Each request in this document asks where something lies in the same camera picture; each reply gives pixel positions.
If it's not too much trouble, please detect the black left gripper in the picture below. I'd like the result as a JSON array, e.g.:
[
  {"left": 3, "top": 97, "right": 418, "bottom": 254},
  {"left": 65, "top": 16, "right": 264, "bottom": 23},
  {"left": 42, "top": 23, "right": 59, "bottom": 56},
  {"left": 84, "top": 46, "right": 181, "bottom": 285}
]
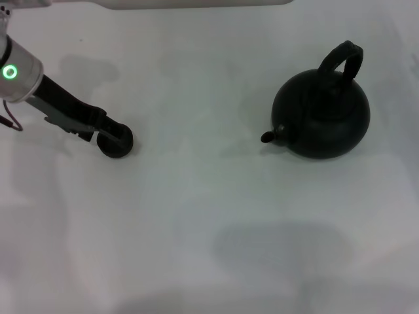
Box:
[{"left": 26, "top": 74, "right": 134, "bottom": 147}]

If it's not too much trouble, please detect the small black teacup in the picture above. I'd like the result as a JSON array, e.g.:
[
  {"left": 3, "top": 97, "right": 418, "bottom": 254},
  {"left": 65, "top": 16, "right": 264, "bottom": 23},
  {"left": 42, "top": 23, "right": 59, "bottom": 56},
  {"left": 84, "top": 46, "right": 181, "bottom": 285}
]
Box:
[{"left": 96, "top": 122, "right": 134, "bottom": 160}]

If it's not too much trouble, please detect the black round teapot with handle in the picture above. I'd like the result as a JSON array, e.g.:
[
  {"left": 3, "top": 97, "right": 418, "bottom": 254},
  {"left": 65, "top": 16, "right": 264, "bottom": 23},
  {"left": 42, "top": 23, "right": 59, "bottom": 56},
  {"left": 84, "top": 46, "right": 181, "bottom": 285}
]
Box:
[{"left": 260, "top": 40, "right": 371, "bottom": 161}]

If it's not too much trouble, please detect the dark cable with silver plug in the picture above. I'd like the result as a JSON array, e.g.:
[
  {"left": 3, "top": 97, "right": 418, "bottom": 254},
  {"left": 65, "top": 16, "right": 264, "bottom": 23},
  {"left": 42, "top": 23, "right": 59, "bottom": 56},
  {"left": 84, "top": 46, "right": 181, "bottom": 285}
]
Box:
[{"left": 0, "top": 99, "right": 24, "bottom": 131}]

